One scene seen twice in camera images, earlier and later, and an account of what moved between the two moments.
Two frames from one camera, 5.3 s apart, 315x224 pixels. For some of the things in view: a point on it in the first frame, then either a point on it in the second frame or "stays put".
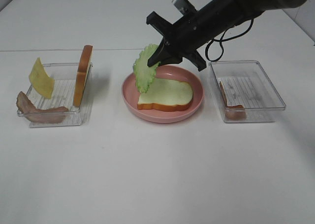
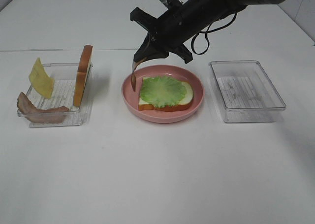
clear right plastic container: x=245 y=93 stays put
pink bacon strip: x=51 y=115 stays put
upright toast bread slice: x=82 y=74 stays put
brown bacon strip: x=234 y=112 to x=135 y=64
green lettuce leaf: x=144 y=75 to x=162 y=91
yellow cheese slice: x=41 y=80 stays put
